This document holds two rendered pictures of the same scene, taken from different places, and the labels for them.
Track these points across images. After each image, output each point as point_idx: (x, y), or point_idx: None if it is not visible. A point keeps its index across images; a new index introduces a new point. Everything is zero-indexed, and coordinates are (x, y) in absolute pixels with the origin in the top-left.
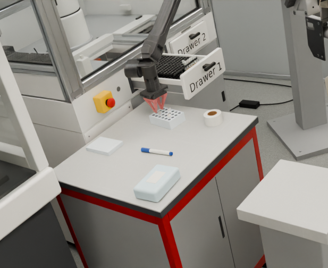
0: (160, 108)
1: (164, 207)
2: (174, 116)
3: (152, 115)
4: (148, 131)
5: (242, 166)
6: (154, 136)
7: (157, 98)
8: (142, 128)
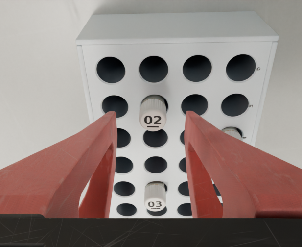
0: (186, 125)
1: None
2: (167, 212)
3: (106, 56)
4: (18, 86)
5: None
6: (17, 153)
7: (209, 173)
8: (4, 3)
